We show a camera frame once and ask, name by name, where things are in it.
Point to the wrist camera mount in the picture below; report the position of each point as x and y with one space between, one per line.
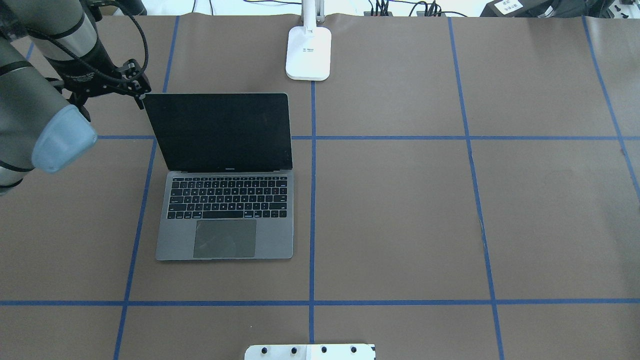
128 80

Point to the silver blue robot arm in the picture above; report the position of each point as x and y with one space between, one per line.
52 60

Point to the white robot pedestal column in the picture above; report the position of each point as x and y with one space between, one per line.
326 351

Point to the grey laptop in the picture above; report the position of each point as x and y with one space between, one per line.
229 192

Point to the white desk lamp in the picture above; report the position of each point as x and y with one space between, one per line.
309 45

